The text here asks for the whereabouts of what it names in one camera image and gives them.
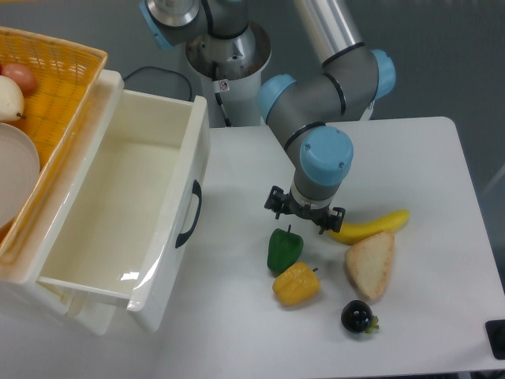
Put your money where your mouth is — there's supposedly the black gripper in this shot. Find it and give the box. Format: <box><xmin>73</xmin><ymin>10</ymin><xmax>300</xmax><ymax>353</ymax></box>
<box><xmin>264</xmin><ymin>186</ymin><xmax>346</xmax><ymax>235</ymax></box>

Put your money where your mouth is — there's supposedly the green bell pepper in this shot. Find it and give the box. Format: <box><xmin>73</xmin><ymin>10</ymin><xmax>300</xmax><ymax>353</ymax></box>
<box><xmin>267</xmin><ymin>225</ymin><xmax>304</xmax><ymax>275</ymax></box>

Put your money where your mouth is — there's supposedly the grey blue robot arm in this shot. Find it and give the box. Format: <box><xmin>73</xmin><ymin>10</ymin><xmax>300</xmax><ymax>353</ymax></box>
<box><xmin>140</xmin><ymin>1</ymin><xmax>396</xmax><ymax>232</ymax></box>

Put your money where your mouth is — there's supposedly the yellow bell pepper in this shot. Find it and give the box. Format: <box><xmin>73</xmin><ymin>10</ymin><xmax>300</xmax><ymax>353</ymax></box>
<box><xmin>272</xmin><ymin>261</ymin><xmax>320</xmax><ymax>306</ymax></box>

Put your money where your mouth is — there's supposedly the triangular bread slice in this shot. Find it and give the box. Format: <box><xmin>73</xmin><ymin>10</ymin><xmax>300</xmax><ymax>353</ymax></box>
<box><xmin>345</xmin><ymin>232</ymin><xmax>395</xmax><ymax>300</ymax></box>

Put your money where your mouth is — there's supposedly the yellow banana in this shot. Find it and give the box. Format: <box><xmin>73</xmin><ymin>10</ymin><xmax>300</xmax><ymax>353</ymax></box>
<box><xmin>328</xmin><ymin>209</ymin><xmax>410</xmax><ymax>246</ymax></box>

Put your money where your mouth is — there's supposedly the dark purple mangosteen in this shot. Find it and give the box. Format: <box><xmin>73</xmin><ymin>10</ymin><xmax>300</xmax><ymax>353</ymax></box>
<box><xmin>341</xmin><ymin>300</ymin><xmax>380</xmax><ymax>334</ymax></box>

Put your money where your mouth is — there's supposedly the white plastic drawer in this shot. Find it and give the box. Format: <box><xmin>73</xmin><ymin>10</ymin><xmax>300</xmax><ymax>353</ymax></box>
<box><xmin>43</xmin><ymin>91</ymin><xmax>210</xmax><ymax>332</ymax></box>

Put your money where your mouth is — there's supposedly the black corner device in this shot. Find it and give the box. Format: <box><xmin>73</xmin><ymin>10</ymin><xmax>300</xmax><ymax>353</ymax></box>
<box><xmin>484</xmin><ymin>319</ymin><xmax>505</xmax><ymax>360</ymax></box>

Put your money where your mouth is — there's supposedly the orange plastic basket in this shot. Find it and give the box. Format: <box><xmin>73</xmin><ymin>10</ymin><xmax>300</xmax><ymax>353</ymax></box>
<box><xmin>1</xmin><ymin>27</ymin><xmax>107</xmax><ymax>264</ymax></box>

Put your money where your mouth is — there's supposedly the white plate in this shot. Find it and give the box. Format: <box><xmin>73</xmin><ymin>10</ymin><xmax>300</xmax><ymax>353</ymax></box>
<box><xmin>1</xmin><ymin>123</ymin><xmax>40</xmax><ymax>228</ymax></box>

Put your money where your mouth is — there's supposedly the white drawer cabinet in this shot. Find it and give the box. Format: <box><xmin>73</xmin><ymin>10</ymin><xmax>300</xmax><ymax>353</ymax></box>
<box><xmin>1</xmin><ymin>69</ymin><xmax>124</xmax><ymax>334</ymax></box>

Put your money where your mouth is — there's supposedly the white pear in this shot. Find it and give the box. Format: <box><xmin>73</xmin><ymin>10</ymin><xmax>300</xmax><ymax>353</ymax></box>
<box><xmin>0</xmin><ymin>76</ymin><xmax>26</xmax><ymax>122</ymax></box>

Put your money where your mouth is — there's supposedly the black drawer handle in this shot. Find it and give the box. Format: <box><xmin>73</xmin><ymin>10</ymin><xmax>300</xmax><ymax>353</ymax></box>
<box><xmin>175</xmin><ymin>180</ymin><xmax>203</xmax><ymax>249</ymax></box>

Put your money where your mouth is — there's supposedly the metal mounting bracket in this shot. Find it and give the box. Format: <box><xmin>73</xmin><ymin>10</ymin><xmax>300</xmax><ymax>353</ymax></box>
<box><xmin>360</xmin><ymin>101</ymin><xmax>375</xmax><ymax>121</ymax></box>

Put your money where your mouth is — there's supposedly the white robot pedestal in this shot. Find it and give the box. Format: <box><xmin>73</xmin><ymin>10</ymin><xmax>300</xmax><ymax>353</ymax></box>
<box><xmin>185</xmin><ymin>21</ymin><xmax>271</xmax><ymax>127</ymax></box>

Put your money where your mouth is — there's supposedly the black cable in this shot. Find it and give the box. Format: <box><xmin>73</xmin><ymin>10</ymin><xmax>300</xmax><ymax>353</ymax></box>
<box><xmin>123</xmin><ymin>65</ymin><xmax>195</xmax><ymax>102</ymax></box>

